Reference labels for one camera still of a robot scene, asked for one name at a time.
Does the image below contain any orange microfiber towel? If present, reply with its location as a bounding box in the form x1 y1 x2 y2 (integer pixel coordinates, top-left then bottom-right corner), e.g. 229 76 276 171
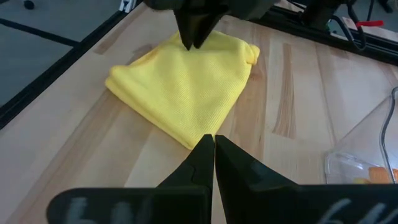
368 166 398 184

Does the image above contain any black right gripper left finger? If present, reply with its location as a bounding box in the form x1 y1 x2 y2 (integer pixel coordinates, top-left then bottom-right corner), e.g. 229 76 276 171
46 134 215 224

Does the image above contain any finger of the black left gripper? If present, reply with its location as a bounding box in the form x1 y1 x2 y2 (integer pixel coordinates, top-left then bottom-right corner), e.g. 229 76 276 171
192 12 231 50
173 9 196 51

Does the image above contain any black aluminium rig frame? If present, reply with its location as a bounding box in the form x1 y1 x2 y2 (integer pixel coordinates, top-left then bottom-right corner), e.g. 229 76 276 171
0 0 398 130

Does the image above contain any thin black cable loop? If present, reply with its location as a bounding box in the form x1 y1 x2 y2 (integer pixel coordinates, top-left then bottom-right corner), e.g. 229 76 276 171
330 14 368 52

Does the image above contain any red handled black clamp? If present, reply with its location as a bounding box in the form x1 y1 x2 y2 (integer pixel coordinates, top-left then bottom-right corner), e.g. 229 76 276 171
355 19 386 29

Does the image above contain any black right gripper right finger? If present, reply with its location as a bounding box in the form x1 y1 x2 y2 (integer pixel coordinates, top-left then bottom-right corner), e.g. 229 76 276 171
215 134 398 224

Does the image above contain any clear plastic bin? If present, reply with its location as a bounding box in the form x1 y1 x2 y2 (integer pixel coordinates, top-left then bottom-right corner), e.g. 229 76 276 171
325 86 398 185

